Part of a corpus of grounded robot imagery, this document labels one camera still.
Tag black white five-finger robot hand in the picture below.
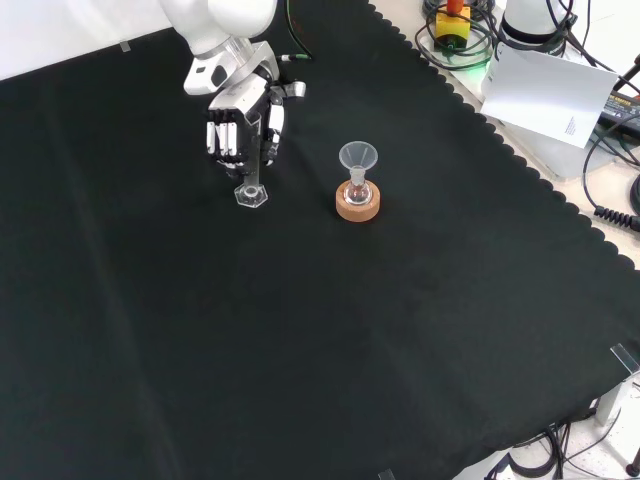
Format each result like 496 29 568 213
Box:
205 73 308 180

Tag clear graduated cylinder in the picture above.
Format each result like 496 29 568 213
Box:
233 112 269 209

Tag clear plastic funnel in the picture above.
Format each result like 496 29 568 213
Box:
338 141 379 175

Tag small round-bottom glass flask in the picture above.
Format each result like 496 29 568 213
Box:
344 167 373 207

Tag yellow stop button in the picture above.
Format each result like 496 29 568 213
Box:
433 0 473 51

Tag black bench cloth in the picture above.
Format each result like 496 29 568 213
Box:
0 0 640 480

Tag pale board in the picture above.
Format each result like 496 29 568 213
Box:
480 42 620 150

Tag black power adapter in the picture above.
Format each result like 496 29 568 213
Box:
596 91 640 135

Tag white wrist camera shell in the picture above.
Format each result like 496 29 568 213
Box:
182 53 232 97

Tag green cable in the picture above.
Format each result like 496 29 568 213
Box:
276 0 315 63

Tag cork ring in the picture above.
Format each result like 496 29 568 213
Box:
335 180 384 223

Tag black cables by stop button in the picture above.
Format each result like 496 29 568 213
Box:
413 0 504 72

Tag coiled black cable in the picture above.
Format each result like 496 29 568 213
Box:
581 124 640 232

